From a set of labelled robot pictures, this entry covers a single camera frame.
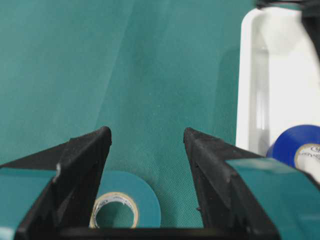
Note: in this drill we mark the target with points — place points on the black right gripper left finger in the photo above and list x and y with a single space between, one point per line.
56 188

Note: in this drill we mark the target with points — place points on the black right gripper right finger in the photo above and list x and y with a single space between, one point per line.
250 195

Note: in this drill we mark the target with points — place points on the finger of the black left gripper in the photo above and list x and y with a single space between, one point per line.
310 17

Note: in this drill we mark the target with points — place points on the blue tape roll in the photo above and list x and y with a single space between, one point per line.
299 147

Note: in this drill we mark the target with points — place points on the green tape roll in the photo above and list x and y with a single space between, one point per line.
132 192

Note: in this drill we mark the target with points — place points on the white plastic case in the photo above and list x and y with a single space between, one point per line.
279 77

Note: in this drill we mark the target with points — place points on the green table cloth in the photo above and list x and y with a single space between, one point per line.
147 69

